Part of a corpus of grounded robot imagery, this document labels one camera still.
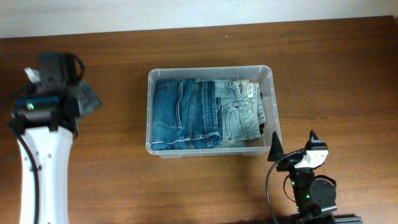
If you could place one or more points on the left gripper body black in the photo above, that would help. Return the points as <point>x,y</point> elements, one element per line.
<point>86,97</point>

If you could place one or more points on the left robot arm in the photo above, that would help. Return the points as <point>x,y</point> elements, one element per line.
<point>45,121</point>

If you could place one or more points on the dark blue jeans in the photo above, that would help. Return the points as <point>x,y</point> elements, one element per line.
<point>186,115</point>

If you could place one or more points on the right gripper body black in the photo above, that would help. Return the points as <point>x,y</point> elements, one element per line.
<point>288,163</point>

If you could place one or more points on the black garment taped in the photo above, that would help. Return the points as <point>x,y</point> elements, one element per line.
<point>261,129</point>

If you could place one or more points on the light blue jeans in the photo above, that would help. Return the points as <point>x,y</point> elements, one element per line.
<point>242,110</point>

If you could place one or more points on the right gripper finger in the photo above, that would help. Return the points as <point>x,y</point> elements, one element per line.
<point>276,151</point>
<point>313,136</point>

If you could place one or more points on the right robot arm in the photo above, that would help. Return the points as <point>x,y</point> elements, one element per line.
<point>314,195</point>

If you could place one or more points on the clear plastic storage container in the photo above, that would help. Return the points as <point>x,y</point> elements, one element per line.
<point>260,74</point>

